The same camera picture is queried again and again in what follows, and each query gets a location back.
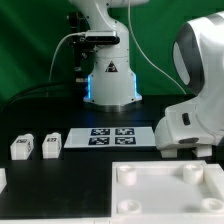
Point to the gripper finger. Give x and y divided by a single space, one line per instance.
171 153
203 151

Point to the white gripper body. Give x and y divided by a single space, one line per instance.
181 128

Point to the white square tabletop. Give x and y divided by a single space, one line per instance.
166 192

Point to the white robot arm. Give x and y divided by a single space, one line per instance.
198 56

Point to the white marker sheet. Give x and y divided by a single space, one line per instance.
110 137

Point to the white part left edge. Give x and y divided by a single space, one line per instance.
3 181

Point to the black camera stand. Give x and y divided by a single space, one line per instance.
78 24

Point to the black camera on base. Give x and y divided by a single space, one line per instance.
102 37

